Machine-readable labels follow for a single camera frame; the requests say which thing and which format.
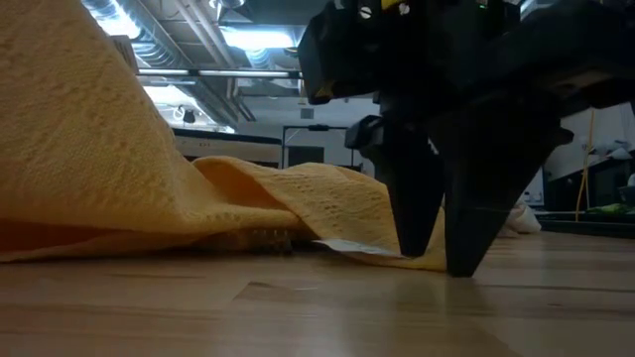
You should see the black box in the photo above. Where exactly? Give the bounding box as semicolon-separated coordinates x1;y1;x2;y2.
286;144;327;169

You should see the hanging black device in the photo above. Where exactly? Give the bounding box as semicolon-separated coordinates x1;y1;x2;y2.
173;103;198;126

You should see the dark desk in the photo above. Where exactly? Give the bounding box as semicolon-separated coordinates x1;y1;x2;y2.
537;156;635;240

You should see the green object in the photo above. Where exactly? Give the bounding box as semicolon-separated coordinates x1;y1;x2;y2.
587;201;632;217

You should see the white counter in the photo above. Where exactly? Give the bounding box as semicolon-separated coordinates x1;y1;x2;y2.
172;127;284;169

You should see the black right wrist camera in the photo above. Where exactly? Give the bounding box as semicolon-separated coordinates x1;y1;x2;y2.
296;0;383;106

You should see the yellow cable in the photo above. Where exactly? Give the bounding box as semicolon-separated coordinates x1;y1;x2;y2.
573;108;597;223

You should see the tube light fixture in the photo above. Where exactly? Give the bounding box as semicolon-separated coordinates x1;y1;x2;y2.
136;67;305;80

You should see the yellow waffle-weave towel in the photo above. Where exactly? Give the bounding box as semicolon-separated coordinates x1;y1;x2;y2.
0;0;448;274

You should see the black frame stand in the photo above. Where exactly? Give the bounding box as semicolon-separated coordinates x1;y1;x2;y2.
280;123;357;171

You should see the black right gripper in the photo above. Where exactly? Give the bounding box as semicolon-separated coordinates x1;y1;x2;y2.
344;0;575;279

